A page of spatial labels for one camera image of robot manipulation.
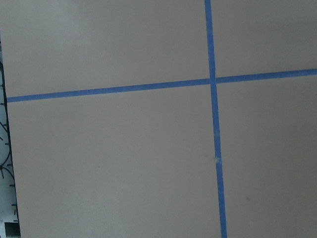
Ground black cables beside table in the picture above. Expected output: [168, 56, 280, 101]
[0, 59, 19, 224]

